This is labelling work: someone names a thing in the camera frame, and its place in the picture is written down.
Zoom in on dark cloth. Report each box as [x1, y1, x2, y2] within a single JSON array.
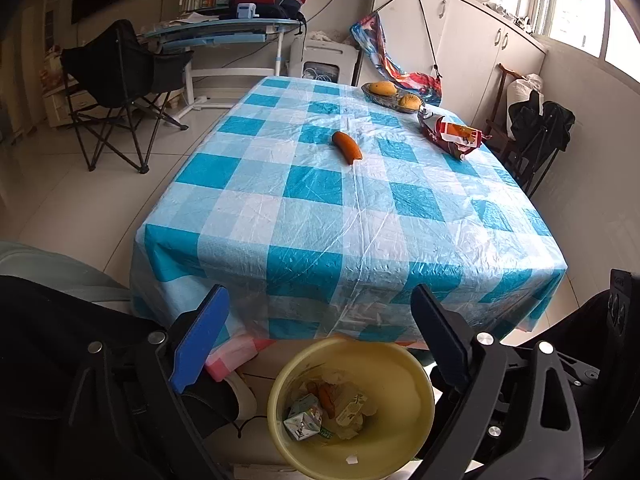
[[0, 275, 241, 480]]

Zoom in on low white shelf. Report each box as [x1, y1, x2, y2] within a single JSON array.
[[42, 50, 101, 128]]

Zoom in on small white paper towel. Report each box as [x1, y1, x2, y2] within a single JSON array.
[[332, 412, 376, 441]]

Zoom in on colourful printed cloth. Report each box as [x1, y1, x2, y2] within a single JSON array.
[[350, 11, 443, 107]]

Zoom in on black jacket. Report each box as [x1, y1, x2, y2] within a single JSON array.
[[509, 91, 576, 161]]

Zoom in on white storage box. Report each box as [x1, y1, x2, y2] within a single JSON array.
[[290, 40, 358, 83]]

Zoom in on silver printed drink carton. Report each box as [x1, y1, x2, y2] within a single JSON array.
[[283, 394, 326, 442]]

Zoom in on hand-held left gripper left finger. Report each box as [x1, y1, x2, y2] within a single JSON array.
[[65, 284, 231, 480]]

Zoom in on red orange snack packet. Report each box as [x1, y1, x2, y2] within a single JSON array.
[[417, 107, 483, 161]]

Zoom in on black folding chair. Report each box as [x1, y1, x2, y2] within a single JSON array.
[[60, 19, 193, 175]]

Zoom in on black hooked cord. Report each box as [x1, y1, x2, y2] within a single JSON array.
[[372, 0, 443, 81]]

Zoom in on white cloth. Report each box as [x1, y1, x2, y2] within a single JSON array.
[[307, 30, 346, 46]]

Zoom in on blue checkered tablecloth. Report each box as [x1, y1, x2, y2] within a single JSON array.
[[131, 75, 568, 348]]

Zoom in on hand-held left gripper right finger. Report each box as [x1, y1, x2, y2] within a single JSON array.
[[410, 284, 586, 480]]

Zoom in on white slipper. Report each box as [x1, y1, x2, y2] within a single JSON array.
[[222, 372, 258, 422]]

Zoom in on white cabinet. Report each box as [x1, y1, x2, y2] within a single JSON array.
[[352, 0, 548, 136]]

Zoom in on window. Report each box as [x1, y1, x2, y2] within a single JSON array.
[[515, 0, 640, 81]]

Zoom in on dish with yellow mangoes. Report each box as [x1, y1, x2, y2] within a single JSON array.
[[361, 82, 426, 112]]

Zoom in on blue white adjustable desk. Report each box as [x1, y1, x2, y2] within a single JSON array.
[[142, 17, 301, 111]]

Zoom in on wooden chair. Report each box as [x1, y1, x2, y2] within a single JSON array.
[[485, 63, 551, 196]]

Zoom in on yellow plastic bin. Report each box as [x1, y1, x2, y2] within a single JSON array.
[[266, 336, 436, 480]]

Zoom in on white plastic bag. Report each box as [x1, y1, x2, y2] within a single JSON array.
[[506, 73, 545, 106]]

